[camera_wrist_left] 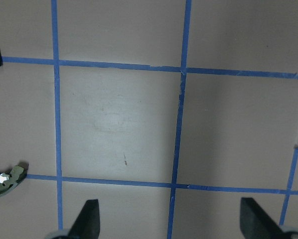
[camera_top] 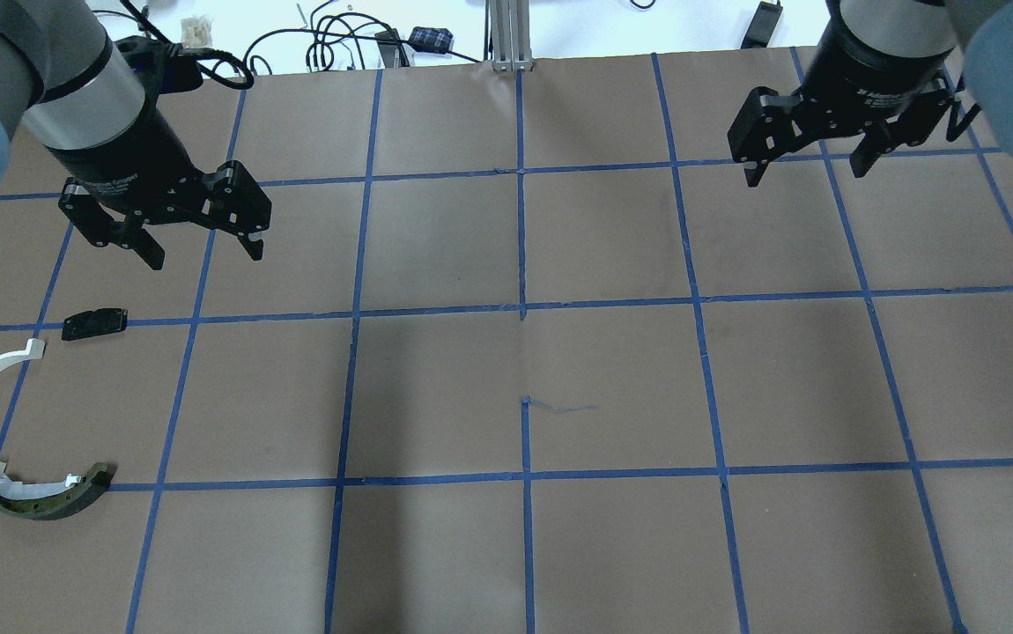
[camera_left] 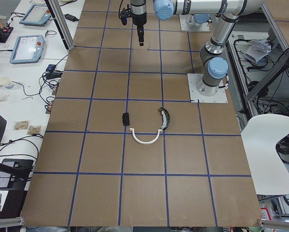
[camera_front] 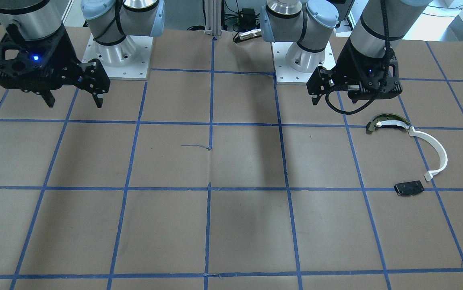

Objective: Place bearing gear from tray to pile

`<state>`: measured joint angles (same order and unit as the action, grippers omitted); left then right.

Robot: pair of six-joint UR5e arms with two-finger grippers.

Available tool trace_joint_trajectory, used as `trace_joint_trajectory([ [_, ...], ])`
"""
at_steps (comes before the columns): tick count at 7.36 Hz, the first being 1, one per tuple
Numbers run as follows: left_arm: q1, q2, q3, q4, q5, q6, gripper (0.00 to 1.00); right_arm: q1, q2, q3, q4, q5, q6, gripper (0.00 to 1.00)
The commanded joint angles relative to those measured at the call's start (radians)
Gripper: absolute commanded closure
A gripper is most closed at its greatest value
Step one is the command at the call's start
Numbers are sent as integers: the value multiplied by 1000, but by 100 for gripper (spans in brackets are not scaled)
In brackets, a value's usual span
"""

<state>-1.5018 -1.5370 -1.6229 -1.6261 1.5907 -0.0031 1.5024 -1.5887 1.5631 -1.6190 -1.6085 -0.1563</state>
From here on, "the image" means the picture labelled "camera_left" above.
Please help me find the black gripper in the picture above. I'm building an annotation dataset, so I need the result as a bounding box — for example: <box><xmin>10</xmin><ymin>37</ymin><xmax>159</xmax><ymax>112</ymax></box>
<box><xmin>137</xmin><ymin>25</ymin><xmax>144</xmax><ymax>46</ymax></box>

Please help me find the white curved plastic part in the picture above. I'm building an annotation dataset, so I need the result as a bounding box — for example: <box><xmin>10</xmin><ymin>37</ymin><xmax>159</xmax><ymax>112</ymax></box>
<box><xmin>129</xmin><ymin>128</ymin><xmax>164</xmax><ymax>145</ymax></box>

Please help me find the olive curved brake shoe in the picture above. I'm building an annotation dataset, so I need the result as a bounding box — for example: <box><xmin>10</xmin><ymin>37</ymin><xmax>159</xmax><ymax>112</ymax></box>
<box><xmin>158</xmin><ymin>107</ymin><xmax>170</xmax><ymax>131</ymax></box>

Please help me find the aluminium frame post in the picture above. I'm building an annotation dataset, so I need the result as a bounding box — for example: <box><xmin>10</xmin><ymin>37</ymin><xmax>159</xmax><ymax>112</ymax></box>
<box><xmin>45</xmin><ymin>0</ymin><xmax>74</xmax><ymax>51</ymax></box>

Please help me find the white paper cup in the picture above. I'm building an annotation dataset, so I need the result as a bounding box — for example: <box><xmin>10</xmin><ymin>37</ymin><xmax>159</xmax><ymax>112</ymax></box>
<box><xmin>0</xmin><ymin>76</ymin><xmax>14</xmax><ymax>89</ymax></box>

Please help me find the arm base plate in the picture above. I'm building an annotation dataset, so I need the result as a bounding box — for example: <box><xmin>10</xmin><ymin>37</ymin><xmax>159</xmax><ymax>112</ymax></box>
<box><xmin>188</xmin><ymin>73</ymin><xmax>228</xmax><ymax>104</ymax></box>
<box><xmin>179</xmin><ymin>14</ymin><xmax>210</xmax><ymax>32</ymax></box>

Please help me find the near teach pendant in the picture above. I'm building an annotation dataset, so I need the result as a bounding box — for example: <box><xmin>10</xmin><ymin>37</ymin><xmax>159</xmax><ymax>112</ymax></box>
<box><xmin>10</xmin><ymin>35</ymin><xmax>44</xmax><ymax>64</ymax></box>

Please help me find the small black plastic part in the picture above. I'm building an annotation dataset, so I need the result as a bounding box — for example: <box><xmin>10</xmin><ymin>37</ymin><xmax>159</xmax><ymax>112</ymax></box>
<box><xmin>122</xmin><ymin>112</ymin><xmax>130</xmax><ymax>126</ymax></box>

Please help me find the teach pendant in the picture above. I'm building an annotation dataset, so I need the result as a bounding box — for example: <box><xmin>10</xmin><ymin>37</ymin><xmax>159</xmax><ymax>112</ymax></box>
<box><xmin>10</xmin><ymin>35</ymin><xmax>44</xmax><ymax>64</ymax></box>
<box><xmin>19</xmin><ymin>4</ymin><xmax>51</xmax><ymax>27</ymax></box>

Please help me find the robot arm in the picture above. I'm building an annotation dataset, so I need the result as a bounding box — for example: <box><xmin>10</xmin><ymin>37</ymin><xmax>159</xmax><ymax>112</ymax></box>
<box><xmin>153</xmin><ymin>0</ymin><xmax>264</xmax><ymax>96</ymax></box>
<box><xmin>130</xmin><ymin>0</ymin><xmax>147</xmax><ymax>26</ymax></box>

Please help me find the black power adapter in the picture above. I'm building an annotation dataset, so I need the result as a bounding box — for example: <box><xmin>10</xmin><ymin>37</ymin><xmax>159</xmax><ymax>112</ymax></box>
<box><xmin>64</xmin><ymin>14</ymin><xmax>79</xmax><ymax>22</ymax></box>

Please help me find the black device on desk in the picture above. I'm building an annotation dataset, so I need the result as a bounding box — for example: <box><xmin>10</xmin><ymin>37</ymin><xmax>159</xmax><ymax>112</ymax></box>
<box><xmin>0</xmin><ymin>159</ymin><xmax>33</xmax><ymax>190</ymax></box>

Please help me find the far teach pendant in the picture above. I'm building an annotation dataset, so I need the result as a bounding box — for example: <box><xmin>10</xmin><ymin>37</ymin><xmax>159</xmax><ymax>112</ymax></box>
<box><xmin>19</xmin><ymin>4</ymin><xmax>51</xmax><ymax>27</ymax></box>

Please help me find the white chair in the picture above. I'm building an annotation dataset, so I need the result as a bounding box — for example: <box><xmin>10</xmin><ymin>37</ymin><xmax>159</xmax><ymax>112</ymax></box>
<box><xmin>241</xmin><ymin>114</ymin><xmax>289</xmax><ymax>195</ymax></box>

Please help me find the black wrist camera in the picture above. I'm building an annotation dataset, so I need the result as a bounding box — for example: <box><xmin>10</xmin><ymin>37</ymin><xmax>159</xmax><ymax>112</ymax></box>
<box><xmin>119</xmin><ymin>6</ymin><xmax>130</xmax><ymax>26</ymax></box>

